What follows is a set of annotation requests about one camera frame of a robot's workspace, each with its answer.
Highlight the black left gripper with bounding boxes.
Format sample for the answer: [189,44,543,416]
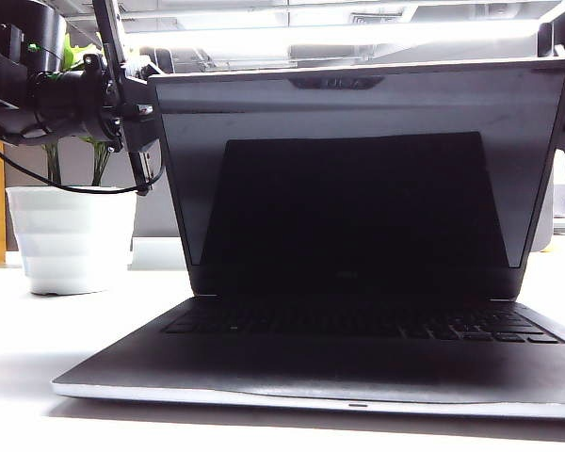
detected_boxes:
[82,0,176,197]

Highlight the silver Dell laptop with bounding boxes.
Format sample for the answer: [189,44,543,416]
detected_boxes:
[51,56,565,421]

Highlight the grey felt desk partition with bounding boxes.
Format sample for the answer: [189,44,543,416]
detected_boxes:
[4,136,555,254]

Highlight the white rectangular block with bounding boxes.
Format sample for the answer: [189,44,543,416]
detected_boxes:
[130,236,189,271]

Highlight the white ribbed plant pot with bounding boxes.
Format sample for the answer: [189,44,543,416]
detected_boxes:
[5,186,138,297]

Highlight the ceiling air vent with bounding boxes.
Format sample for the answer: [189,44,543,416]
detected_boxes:
[350,12,399,25]

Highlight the long ceiling light strip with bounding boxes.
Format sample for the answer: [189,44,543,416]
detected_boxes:
[121,18,547,49]

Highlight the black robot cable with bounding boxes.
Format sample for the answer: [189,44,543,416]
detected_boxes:
[0,137,165,195]

